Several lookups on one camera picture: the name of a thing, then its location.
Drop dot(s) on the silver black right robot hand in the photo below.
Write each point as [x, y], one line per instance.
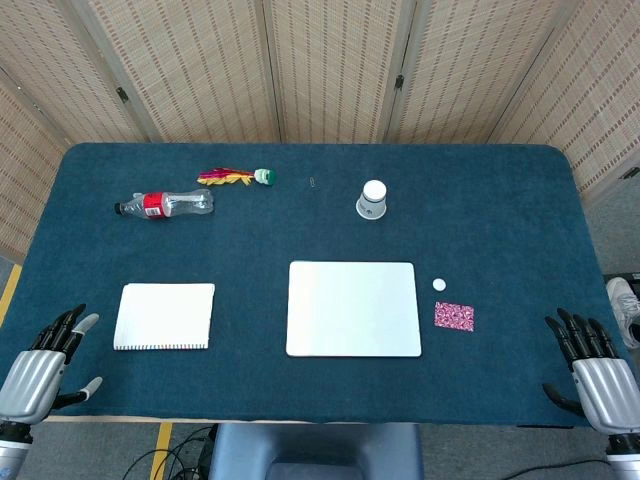
[607, 390]

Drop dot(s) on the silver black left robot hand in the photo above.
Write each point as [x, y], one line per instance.
[30, 380]

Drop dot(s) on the pink patterned card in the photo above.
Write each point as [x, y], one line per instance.
[454, 316]

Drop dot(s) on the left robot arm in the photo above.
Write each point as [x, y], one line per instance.
[11, 450]

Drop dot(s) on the white rectangular board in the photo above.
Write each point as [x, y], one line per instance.
[352, 310]

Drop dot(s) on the white sneaker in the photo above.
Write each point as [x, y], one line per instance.
[625, 310]

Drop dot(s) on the black equipment base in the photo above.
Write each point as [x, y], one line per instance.
[635, 282]

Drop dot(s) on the white spiral notebook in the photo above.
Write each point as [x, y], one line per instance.
[164, 316]

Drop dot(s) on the small white round disc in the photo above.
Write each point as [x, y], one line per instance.
[439, 284]

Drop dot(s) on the black screen hinge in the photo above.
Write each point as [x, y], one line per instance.
[121, 93]
[629, 173]
[399, 81]

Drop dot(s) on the clear bottle with red label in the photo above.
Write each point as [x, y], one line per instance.
[175, 204]

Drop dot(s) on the colourful feather shuttlecock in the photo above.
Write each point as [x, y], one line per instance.
[227, 177]

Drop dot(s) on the white paper cup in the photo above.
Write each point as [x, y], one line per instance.
[372, 202]

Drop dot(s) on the dark blue table cloth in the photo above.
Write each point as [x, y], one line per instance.
[300, 230]

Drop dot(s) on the small metal paper clip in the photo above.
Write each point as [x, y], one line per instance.
[313, 182]

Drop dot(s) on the bamboo folding screen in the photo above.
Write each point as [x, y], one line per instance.
[200, 65]

